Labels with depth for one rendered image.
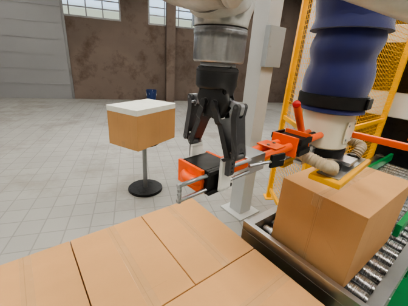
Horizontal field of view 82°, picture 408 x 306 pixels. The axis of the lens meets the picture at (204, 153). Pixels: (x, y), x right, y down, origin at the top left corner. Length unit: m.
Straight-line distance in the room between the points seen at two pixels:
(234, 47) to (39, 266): 1.29
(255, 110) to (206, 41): 1.76
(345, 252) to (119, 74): 8.53
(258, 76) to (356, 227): 1.38
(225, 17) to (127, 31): 8.67
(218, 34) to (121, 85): 8.71
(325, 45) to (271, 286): 1.01
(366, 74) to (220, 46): 0.58
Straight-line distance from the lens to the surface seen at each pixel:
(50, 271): 1.39
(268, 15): 2.13
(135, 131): 2.32
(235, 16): 0.41
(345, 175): 0.91
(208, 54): 0.40
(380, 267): 1.65
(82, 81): 9.19
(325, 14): 0.90
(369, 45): 0.88
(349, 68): 0.87
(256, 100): 2.12
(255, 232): 1.45
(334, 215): 1.21
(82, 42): 9.13
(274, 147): 0.64
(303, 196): 1.25
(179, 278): 1.23
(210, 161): 0.48
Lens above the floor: 1.48
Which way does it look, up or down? 21 degrees down
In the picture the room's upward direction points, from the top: 4 degrees clockwise
